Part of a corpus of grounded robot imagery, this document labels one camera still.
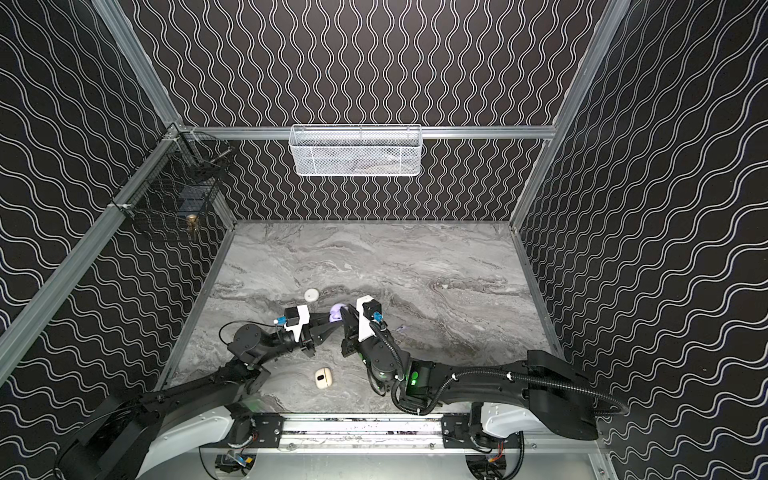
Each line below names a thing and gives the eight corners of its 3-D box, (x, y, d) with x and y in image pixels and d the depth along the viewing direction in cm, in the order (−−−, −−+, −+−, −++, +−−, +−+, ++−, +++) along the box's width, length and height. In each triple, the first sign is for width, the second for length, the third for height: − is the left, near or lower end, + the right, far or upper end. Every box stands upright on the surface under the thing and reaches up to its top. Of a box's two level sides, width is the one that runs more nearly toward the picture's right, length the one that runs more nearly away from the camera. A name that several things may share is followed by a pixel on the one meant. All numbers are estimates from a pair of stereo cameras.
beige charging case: (314, 388, 83) (313, 386, 81) (317, 370, 86) (316, 367, 85) (331, 388, 83) (330, 386, 81) (333, 370, 86) (332, 367, 84)
